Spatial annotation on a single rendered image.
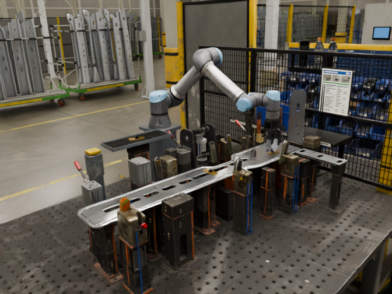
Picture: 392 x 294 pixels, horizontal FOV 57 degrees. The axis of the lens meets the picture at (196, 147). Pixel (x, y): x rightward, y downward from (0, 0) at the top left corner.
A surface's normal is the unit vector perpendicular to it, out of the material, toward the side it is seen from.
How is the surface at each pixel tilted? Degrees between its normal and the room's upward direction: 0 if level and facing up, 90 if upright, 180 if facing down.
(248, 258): 0
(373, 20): 90
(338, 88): 90
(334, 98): 90
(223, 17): 89
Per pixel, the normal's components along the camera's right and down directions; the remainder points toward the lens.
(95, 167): 0.65, 0.23
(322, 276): -0.03, -0.95
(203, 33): -0.73, 0.24
